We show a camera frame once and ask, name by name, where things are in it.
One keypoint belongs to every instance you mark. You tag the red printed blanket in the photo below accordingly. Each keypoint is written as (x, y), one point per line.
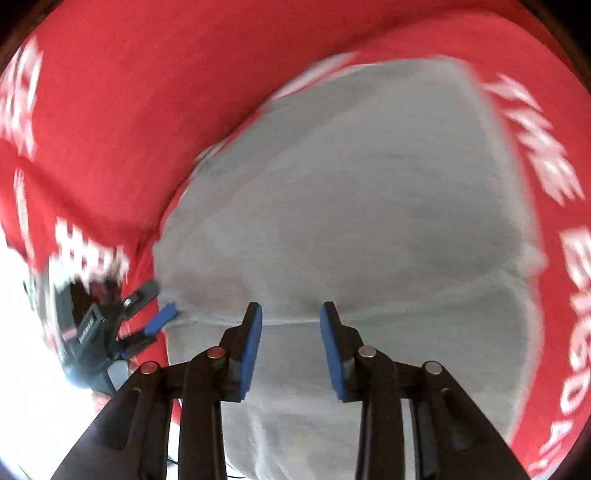
(138, 115)

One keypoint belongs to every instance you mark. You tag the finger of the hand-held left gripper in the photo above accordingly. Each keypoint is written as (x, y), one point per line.
(147, 292)
(161, 318)

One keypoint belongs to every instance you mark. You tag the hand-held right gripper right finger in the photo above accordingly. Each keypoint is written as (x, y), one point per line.
(333, 350)

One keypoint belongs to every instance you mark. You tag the grey knit garment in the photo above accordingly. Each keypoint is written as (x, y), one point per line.
(351, 207)

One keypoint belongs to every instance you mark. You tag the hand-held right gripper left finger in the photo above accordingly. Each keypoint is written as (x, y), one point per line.
(248, 350)

